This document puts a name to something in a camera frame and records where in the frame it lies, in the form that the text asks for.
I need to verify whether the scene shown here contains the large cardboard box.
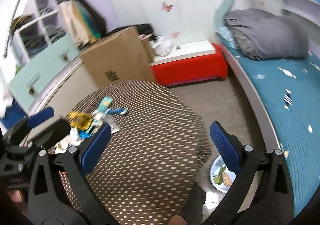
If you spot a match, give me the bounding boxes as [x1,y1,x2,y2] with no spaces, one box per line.
[80,26,156,88]

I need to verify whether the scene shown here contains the hanging clothes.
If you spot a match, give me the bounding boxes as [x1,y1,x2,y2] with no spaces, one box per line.
[58,0,103,47]

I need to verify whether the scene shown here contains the white bed frame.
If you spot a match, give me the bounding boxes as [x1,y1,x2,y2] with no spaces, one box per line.
[219,42,281,152]

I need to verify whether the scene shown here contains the translucent trash bin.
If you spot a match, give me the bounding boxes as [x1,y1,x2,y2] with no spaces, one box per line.
[209,155,236,194]

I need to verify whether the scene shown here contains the blue snack wrapper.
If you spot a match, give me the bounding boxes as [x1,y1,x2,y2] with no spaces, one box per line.
[105,108,128,115]

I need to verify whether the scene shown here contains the black bag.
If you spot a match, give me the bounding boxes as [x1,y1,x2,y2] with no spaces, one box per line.
[107,24,154,36]

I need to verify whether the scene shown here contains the white plastic bag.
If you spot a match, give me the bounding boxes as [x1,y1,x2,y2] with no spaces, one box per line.
[149,36,174,57]

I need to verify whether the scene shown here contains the mint drawer with pinecone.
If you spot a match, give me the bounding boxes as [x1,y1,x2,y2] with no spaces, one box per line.
[9,53,59,112]

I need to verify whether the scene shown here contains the teal snack wrapper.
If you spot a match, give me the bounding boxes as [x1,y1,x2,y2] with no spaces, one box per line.
[86,96,114,134]

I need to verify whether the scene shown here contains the red covered bench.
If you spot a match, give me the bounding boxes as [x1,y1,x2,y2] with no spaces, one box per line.
[150,43,228,87]

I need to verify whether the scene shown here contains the pink butterfly sticker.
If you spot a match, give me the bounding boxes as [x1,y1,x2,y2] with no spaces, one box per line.
[161,1,174,12]

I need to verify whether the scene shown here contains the blue foil wrapper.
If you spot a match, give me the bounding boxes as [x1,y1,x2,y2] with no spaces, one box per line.
[79,131,92,139]

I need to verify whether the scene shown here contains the brown polka dot tablecloth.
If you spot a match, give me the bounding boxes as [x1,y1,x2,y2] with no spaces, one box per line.
[73,81,212,224]

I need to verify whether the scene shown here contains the person's left hand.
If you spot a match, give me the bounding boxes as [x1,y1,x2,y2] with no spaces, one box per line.
[7,190,27,212]

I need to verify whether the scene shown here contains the folded grey quilt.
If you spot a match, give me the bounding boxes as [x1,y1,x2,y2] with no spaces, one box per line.
[224,9,309,60]

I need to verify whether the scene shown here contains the white crumpled tissue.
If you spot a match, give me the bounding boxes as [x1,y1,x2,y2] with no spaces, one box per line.
[55,127,82,153]

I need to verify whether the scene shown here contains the white shelf wardrobe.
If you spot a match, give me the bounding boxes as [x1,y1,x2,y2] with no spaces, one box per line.
[4,0,83,66]

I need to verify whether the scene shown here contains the yellow bag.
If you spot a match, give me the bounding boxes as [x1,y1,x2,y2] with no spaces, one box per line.
[67,111,93,131]

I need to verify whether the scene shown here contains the white base cabinet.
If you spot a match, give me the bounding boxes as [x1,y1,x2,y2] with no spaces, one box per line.
[27,57,99,116]

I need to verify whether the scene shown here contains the person's dark trouser leg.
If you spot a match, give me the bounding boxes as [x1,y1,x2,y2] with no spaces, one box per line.
[180,183,206,225]

